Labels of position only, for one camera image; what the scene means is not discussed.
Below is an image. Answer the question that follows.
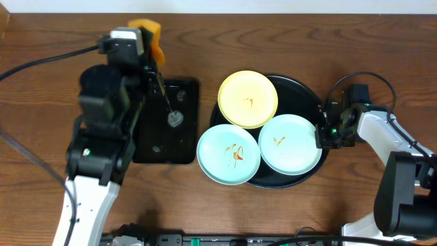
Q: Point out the orange green sponge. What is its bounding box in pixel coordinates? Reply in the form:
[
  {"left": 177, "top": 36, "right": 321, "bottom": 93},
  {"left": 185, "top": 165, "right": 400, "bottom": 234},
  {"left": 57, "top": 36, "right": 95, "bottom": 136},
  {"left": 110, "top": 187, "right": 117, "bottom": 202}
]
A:
[{"left": 128, "top": 18, "right": 166, "bottom": 66}]

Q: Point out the pale green plate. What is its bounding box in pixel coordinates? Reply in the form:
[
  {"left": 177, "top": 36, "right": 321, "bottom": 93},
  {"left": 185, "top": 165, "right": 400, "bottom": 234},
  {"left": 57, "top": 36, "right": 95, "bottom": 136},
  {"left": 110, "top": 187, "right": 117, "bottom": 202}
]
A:
[{"left": 258, "top": 114, "right": 322, "bottom": 176}]

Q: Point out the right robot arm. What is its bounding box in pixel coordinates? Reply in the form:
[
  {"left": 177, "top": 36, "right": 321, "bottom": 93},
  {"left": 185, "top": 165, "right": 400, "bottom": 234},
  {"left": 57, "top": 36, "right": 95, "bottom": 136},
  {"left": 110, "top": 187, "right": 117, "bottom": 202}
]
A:
[{"left": 315, "top": 102, "right": 436, "bottom": 242}]

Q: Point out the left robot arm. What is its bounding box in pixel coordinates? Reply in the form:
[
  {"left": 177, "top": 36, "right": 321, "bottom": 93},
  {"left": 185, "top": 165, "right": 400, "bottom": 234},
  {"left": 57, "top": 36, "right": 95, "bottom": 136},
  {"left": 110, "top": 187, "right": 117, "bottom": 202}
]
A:
[{"left": 53, "top": 51, "right": 158, "bottom": 245}]

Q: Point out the rectangular black tray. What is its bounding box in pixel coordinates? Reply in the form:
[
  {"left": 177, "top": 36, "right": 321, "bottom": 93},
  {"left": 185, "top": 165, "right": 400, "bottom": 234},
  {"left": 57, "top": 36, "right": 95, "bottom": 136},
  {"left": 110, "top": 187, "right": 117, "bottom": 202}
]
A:
[{"left": 132, "top": 79, "right": 199, "bottom": 164}]

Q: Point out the yellow plate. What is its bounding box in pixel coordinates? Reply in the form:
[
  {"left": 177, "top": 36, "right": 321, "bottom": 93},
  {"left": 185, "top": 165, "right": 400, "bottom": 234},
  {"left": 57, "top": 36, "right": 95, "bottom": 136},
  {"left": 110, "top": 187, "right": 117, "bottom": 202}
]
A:
[{"left": 218, "top": 70, "right": 279, "bottom": 129}]

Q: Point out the pale blue plate front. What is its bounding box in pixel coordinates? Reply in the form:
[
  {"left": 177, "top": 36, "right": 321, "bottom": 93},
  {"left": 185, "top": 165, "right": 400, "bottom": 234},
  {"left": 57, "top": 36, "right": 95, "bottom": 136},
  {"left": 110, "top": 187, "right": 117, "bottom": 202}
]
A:
[{"left": 197, "top": 124, "right": 261, "bottom": 185}]

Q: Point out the black equipment bar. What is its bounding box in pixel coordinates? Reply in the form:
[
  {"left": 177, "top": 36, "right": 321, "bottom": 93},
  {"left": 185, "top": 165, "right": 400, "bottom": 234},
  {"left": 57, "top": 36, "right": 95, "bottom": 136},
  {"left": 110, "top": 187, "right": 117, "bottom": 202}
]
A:
[{"left": 100, "top": 223, "right": 400, "bottom": 246}]

